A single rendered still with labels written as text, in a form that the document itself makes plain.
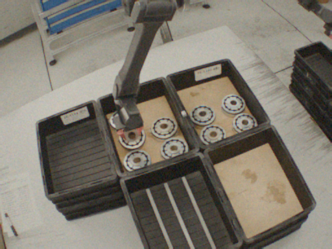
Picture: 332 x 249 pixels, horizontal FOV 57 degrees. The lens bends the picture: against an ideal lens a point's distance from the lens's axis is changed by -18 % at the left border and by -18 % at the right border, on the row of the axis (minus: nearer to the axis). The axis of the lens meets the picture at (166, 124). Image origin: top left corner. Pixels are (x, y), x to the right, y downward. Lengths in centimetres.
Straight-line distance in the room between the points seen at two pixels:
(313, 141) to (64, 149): 112
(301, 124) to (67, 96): 121
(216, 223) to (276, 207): 23
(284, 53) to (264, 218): 211
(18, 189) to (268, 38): 254
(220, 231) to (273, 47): 223
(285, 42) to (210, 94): 184
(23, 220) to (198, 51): 130
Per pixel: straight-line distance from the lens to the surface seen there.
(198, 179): 132
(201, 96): 155
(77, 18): 317
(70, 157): 147
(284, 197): 130
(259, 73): 186
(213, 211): 125
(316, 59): 240
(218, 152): 129
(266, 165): 136
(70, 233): 146
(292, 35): 340
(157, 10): 91
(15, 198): 165
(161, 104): 153
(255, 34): 331
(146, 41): 100
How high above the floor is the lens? 197
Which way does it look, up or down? 51 degrees down
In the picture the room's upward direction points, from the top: 10 degrees counter-clockwise
